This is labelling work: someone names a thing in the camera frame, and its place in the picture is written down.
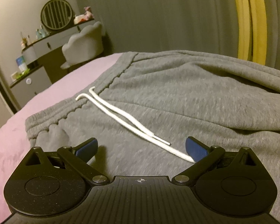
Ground grey upholstered chair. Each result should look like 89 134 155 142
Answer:
60 21 104 70

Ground pink bed blanket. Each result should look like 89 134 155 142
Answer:
0 53 121 223

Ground dark vanity desk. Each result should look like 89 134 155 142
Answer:
10 20 95 110

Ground white drawstring cord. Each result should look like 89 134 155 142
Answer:
75 86 197 163

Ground blue white box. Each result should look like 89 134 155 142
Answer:
15 56 28 72

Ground grey-green curtain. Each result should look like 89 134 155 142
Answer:
77 0 280 70

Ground pink plush toy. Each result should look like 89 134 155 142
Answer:
74 6 94 24

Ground yellow curtain strip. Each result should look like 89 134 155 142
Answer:
235 0 267 65

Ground round vanity mirror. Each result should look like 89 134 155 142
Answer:
40 0 74 31

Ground grey sweatpants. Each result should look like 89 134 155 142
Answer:
26 51 280 221

